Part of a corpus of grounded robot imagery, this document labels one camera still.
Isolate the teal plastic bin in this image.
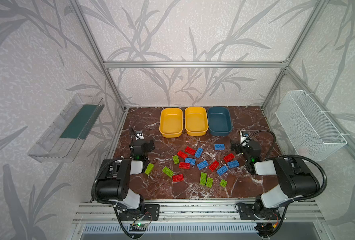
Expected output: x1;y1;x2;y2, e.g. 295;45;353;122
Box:
207;107;233;137

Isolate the circuit board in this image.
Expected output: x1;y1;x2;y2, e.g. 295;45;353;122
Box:
254;223;281;236
129;222;150;232

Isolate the right circuit board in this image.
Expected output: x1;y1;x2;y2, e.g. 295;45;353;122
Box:
254;223;281;236

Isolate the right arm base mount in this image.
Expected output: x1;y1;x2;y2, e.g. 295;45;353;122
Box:
235;202;281;221

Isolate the middle yellow plastic bin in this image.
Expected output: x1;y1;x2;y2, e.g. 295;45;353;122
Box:
184;107;209;137

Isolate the small green lego brick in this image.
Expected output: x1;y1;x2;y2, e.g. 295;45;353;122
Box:
219;180;227;188

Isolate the white wire mesh basket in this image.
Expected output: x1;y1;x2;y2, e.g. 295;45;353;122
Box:
275;90;347;162

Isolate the yellow plastic bin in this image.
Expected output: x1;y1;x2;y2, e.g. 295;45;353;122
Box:
184;107;209;137
159;108;183;138

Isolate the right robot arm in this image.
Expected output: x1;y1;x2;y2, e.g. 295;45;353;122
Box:
230;140;327;215

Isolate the blue lego brick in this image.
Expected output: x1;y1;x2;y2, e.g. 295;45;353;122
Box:
194;148;203;159
214;144;225;151
197;161;208;170
216;165;228;176
227;160;239;169
184;158;196;166

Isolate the left yellow plastic bin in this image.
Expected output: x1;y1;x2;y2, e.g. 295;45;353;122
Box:
159;108;183;138

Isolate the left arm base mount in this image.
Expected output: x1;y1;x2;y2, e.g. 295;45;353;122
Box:
119;204;160;221

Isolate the red lego brick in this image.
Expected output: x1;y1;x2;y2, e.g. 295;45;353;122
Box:
208;161;219;172
223;154;235;163
172;174;184;183
185;147;196;156
177;151;188;160
179;163;191;170

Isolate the clear plastic wall tray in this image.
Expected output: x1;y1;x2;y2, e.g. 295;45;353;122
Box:
27;94;105;163

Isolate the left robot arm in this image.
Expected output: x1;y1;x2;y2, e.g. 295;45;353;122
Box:
91;128;155;215

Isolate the aluminium front rail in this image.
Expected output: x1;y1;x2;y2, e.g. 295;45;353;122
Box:
72;198;325;224

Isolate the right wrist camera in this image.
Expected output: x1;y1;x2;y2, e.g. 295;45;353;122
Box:
239;130;249;146

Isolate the left circuit board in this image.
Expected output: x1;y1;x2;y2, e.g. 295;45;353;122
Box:
129;222;150;232

